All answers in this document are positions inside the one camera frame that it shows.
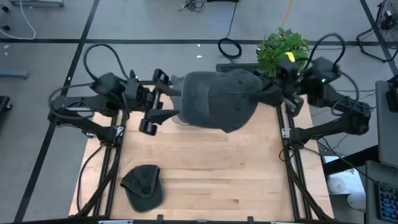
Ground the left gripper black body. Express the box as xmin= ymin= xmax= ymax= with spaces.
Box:
xmin=124 ymin=68 xmax=171 ymax=136

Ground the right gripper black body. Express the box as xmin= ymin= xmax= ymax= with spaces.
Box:
xmin=278 ymin=59 xmax=308 ymax=118

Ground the faded charcoal baseball cap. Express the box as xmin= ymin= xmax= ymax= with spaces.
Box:
xmin=179 ymin=68 xmax=266 ymax=134

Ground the black perforated floor mat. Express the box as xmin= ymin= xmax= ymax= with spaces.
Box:
xmin=215 ymin=63 xmax=261 ymax=74

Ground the green plant in black pot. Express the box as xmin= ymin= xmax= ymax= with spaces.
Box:
xmin=256 ymin=27 xmax=311 ymax=79

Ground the black baseball cap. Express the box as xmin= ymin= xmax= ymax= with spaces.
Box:
xmin=120 ymin=164 xmax=164 ymax=213

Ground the black floor beam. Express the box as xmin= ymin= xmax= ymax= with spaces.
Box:
xmin=322 ymin=144 xmax=381 ymax=177

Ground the black box device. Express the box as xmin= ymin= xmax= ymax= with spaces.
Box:
xmin=385 ymin=73 xmax=398 ymax=113

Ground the white printed cardboard box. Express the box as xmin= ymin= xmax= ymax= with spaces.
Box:
xmin=323 ymin=155 xmax=368 ymax=195

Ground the white paper roll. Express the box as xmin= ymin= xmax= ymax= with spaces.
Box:
xmin=346 ymin=192 xmax=368 ymax=212
xmin=326 ymin=176 xmax=347 ymax=195

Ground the grey desk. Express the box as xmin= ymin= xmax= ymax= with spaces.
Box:
xmin=374 ymin=80 xmax=398 ymax=169
xmin=364 ymin=159 xmax=398 ymax=224

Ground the black floor fan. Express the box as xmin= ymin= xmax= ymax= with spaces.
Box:
xmin=356 ymin=0 xmax=398 ymax=63

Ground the grey table foot bar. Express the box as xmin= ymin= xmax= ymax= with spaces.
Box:
xmin=0 ymin=70 xmax=30 ymax=80
xmin=8 ymin=0 xmax=65 ymax=8

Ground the black caster base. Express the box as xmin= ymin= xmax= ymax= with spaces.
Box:
xmin=0 ymin=95 xmax=13 ymax=111

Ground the computer keyboard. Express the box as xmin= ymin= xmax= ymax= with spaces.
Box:
xmin=377 ymin=182 xmax=398 ymax=224

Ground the coiled black floor cable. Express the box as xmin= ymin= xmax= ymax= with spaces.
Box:
xmin=216 ymin=0 xmax=243 ymax=60

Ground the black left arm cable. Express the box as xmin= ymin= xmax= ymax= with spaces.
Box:
xmin=82 ymin=43 xmax=130 ymax=82

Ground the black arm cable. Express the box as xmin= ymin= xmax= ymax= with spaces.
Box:
xmin=306 ymin=32 xmax=347 ymax=74
xmin=82 ymin=43 xmax=130 ymax=82

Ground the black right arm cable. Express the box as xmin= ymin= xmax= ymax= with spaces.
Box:
xmin=306 ymin=32 xmax=347 ymax=74

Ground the yellow hanging cord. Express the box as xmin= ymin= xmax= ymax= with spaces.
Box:
xmin=280 ymin=0 xmax=295 ymax=29

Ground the tangled black cable bundle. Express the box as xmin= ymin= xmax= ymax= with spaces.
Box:
xmin=178 ymin=0 xmax=206 ymax=13

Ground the black aluminium table frame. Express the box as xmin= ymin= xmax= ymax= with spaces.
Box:
xmin=68 ymin=69 xmax=336 ymax=224

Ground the white floor cable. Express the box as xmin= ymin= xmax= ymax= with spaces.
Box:
xmin=0 ymin=0 xmax=37 ymax=40

